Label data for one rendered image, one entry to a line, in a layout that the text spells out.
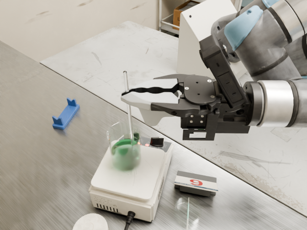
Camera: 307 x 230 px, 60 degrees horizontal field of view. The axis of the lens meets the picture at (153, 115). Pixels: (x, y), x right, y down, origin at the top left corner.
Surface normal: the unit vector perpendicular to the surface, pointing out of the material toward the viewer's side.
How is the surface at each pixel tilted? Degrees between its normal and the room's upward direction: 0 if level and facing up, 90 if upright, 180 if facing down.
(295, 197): 0
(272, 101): 44
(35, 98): 0
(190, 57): 90
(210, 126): 90
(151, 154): 0
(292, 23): 72
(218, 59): 91
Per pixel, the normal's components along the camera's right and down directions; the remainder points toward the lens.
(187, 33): -0.66, 0.51
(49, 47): 0.78, 0.43
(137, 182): 0.00, -0.73
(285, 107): -0.04, 0.25
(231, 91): 0.00, 0.69
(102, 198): -0.26, 0.65
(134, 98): -0.45, -0.20
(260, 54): -0.33, 0.37
